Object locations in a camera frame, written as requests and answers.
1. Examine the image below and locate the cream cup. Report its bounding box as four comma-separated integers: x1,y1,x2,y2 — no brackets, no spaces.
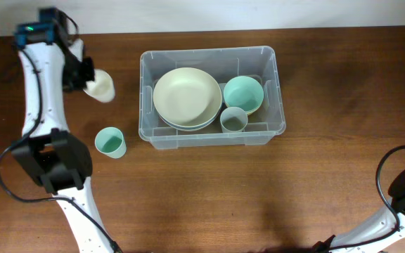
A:
84,69,115,103

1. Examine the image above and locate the beige plate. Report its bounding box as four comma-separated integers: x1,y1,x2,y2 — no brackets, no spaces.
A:
153,67,222,127

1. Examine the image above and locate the grey cup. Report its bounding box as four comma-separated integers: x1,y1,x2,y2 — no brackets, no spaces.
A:
220,107,248,133

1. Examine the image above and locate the mint green bowl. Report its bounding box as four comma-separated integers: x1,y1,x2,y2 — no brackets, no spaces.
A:
223,76,264,115

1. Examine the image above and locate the yellow bowl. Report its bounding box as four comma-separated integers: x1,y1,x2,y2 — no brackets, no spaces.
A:
246,107,260,116

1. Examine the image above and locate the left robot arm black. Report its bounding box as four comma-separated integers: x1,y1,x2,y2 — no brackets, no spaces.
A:
10,20,121,252

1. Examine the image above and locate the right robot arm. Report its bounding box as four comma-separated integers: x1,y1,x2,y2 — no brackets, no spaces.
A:
311,145,405,253

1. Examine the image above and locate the clear plastic storage container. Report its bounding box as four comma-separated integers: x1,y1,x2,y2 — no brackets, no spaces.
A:
139,46,286,150

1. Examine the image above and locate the mint green cup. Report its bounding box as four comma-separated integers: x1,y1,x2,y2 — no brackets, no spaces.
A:
94,126,127,159

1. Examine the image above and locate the right black cable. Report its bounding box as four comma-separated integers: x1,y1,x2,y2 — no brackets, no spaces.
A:
328,144,405,251

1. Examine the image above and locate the black cable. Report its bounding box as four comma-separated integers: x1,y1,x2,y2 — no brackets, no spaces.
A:
328,144,405,251
0,10,122,253

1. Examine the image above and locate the left black cable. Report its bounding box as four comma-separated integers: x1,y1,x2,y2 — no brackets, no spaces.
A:
0,10,122,253

